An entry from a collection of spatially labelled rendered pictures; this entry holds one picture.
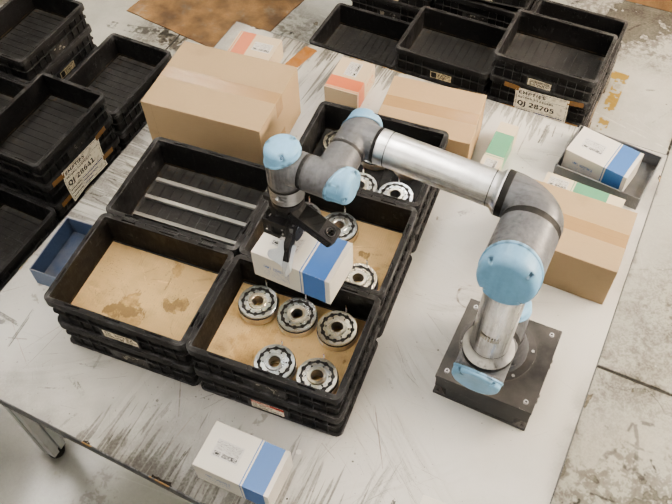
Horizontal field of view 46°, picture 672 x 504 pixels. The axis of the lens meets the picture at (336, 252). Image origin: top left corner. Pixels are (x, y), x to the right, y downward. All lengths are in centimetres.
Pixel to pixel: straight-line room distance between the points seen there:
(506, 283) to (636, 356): 169
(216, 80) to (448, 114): 73
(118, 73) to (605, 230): 210
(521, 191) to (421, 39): 203
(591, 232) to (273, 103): 100
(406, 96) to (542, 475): 120
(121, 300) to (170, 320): 15
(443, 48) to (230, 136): 130
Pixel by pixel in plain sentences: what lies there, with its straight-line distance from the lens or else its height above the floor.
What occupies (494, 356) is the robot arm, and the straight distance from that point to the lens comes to 173.
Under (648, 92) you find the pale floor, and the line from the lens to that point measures 401.
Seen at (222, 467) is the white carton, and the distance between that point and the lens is 193.
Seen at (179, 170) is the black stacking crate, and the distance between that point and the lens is 240.
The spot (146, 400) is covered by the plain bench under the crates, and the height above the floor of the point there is 70.
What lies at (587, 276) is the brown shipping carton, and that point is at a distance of 222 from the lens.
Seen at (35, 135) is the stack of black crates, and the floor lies 49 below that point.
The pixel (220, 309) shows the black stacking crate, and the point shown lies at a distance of 202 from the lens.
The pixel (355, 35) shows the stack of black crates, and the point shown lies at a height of 27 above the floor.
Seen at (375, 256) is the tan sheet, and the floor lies 83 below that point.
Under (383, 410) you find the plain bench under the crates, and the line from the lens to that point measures 206.
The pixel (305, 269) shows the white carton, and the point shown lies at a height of 113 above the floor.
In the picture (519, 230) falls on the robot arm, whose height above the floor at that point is 145.
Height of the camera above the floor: 257
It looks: 54 degrees down
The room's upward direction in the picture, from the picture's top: 2 degrees counter-clockwise
